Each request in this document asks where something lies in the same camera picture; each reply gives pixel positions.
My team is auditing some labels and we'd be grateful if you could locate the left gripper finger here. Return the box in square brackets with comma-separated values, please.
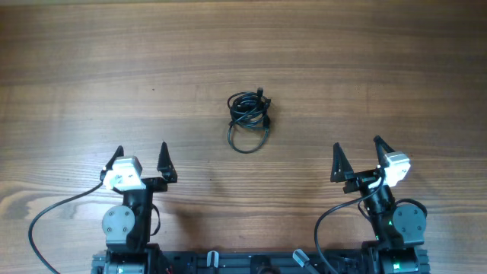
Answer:
[157, 142, 178, 183]
[100, 145, 124, 181]

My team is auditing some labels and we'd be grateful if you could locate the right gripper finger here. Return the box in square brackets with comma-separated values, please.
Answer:
[374, 135, 395, 167]
[330, 142, 354, 183]

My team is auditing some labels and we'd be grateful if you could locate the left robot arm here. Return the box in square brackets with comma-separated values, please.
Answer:
[91, 142, 177, 274]

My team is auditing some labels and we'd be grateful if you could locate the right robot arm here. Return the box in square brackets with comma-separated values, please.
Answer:
[330, 136, 431, 273]

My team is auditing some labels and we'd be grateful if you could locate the right camera black cable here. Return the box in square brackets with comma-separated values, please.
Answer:
[314, 167, 385, 274]

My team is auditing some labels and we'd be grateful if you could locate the camera black cable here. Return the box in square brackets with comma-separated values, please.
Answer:
[314, 167, 385, 274]
[27, 181, 105, 274]

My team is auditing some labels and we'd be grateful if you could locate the left camera black cable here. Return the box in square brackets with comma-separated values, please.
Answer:
[27, 181, 105, 274]

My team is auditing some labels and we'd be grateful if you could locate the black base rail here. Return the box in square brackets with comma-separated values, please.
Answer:
[91, 249, 431, 274]

